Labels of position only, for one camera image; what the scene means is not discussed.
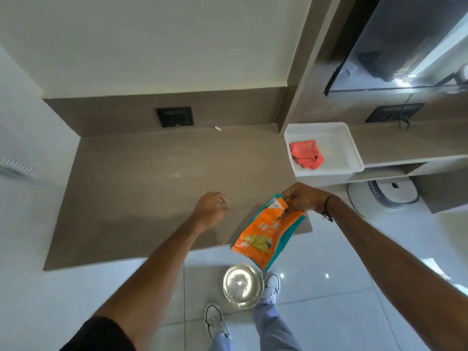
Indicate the white right shoe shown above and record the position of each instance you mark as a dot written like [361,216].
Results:
[271,288]

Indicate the person's left fingers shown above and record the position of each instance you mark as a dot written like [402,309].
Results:
[220,203]

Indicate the white plastic tray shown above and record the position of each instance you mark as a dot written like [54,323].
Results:
[338,149]

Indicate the person's right hand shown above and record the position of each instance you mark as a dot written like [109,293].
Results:
[307,197]

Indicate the person's left forearm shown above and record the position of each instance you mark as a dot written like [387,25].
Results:
[157,274]

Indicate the person's left hand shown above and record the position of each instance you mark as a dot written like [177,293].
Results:
[206,213]

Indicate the folded red cloth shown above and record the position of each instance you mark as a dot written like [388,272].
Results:
[307,154]

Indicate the white shoe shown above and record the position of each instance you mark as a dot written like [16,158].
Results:
[215,320]
[271,288]

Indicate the white under-counter shelf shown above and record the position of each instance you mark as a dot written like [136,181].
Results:
[409,168]

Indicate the black wristband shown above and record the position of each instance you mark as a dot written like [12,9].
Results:
[326,210]

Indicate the light blue jeans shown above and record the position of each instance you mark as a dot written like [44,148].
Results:
[272,327]

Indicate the person's right fingers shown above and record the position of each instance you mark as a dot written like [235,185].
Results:
[289,205]

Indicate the black wall socket with plug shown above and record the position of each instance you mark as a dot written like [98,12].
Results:
[393,112]

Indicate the person's right forearm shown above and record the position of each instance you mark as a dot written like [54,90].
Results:
[395,266]

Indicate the orange and teal snack packet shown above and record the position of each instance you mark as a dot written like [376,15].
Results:
[265,233]

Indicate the black shirt sleeve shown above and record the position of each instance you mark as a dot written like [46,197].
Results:
[98,335]

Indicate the white ribbed vent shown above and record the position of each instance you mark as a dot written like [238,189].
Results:
[16,168]

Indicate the black flat screen television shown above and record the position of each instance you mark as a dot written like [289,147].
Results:
[402,43]

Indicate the white left shoe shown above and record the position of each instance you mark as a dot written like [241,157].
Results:
[215,320]

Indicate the white robot vacuum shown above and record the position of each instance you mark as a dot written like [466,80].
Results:
[396,191]

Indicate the clear glass bowl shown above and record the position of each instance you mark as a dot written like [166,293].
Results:
[243,285]

